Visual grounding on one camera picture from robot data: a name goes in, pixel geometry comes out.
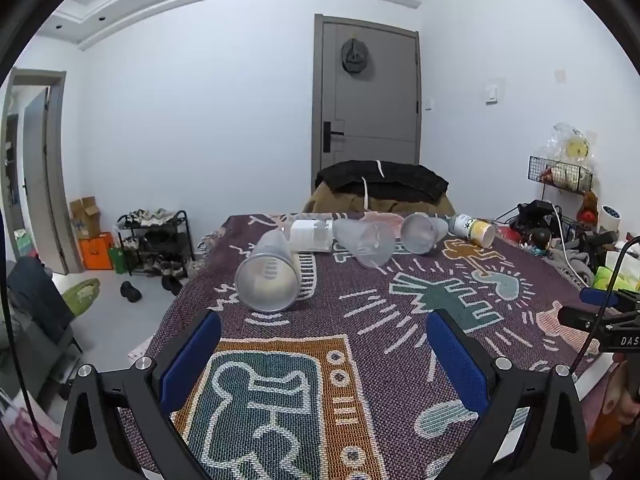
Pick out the black shoe rack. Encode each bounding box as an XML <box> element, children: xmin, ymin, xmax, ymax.
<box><xmin>117</xmin><ymin>208</ymin><xmax>196</xmax><ymax>277</ymax></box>

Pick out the dark jacket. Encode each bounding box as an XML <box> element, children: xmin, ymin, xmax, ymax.
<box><xmin>6</xmin><ymin>257</ymin><xmax>77</xmax><ymax>322</ymax></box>

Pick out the white and yellow cup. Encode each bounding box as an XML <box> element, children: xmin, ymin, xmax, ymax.
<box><xmin>448</xmin><ymin>214</ymin><xmax>497</xmax><ymax>249</ymax></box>

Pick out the grey hat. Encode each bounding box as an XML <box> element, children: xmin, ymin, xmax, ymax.
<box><xmin>341</xmin><ymin>36</ymin><xmax>374</xmax><ymax>81</ymax></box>

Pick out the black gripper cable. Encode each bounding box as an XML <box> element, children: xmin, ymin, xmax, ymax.
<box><xmin>570</xmin><ymin>234</ymin><xmax>640</xmax><ymax>376</ymax></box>
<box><xmin>0</xmin><ymin>210</ymin><xmax>58</xmax><ymax>468</ymax></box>

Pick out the printed blanket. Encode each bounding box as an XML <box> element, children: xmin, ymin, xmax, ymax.
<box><xmin>117</xmin><ymin>212</ymin><xmax>617</xmax><ymax>480</ymax></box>

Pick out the orange box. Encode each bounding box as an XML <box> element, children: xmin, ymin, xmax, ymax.
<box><xmin>78</xmin><ymin>232</ymin><xmax>115</xmax><ymax>271</ymax></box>

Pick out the green slipper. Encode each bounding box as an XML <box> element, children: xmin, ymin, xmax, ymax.
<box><xmin>58</xmin><ymin>277</ymin><xmax>101</xmax><ymax>317</ymax></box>

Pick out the large translucent plastic cup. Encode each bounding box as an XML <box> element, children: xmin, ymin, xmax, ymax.
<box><xmin>234</xmin><ymin>230</ymin><xmax>300</xmax><ymax>313</ymax></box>

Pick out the cardboard box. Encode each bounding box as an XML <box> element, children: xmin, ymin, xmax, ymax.
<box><xmin>69</xmin><ymin>196</ymin><xmax>104</xmax><ymax>240</ymax></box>

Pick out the black bag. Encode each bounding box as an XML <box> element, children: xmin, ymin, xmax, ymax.
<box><xmin>517</xmin><ymin>200</ymin><xmax>567</xmax><ymax>242</ymax></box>

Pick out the clear plastic bag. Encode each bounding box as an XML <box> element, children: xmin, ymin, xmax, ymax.
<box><xmin>537</xmin><ymin>122</ymin><xmax>599</xmax><ymax>173</ymax></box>

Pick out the black clothing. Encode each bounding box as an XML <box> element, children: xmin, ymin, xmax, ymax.
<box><xmin>315</xmin><ymin>160</ymin><xmax>450</xmax><ymax>202</ymax></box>

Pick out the white cylinder container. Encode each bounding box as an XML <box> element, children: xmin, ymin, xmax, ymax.
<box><xmin>599</xmin><ymin>205</ymin><xmax>624</xmax><ymax>234</ymax></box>

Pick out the brown cloth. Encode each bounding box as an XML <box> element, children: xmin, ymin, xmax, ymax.
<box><xmin>302</xmin><ymin>182</ymin><xmax>457</xmax><ymax>219</ymax></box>

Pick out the black door lock handle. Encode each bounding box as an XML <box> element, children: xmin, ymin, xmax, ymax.
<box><xmin>322</xmin><ymin>121</ymin><xmax>346</xmax><ymax>154</ymax></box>

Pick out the red toy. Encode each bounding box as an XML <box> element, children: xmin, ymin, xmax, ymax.
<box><xmin>577</xmin><ymin>192</ymin><xmax>600</xmax><ymax>224</ymax></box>

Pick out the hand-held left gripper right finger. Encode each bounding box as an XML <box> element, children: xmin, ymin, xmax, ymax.
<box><xmin>425</xmin><ymin>308</ymin><xmax>592</xmax><ymax>480</ymax></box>

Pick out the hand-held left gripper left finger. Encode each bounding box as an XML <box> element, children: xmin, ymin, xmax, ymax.
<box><xmin>59</xmin><ymin>309</ymin><xmax>223</xmax><ymax>480</ymax></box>

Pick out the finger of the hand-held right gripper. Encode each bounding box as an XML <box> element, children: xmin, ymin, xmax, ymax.
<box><xmin>557</xmin><ymin>305</ymin><xmax>626</xmax><ymax>332</ymax></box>
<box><xmin>580</xmin><ymin>287</ymin><xmax>640</xmax><ymax>307</ymax></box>

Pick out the black wire wall basket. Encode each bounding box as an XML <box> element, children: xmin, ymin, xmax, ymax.
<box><xmin>528</xmin><ymin>156</ymin><xmax>595</xmax><ymax>197</ymax></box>

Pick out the open grey door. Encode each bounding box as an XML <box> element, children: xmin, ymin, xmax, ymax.
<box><xmin>22</xmin><ymin>85</ymin><xmax>84</xmax><ymax>276</ymax></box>

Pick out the white cable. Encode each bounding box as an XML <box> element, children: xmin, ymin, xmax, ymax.
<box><xmin>551</xmin><ymin>205</ymin><xmax>592</xmax><ymax>282</ymax></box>

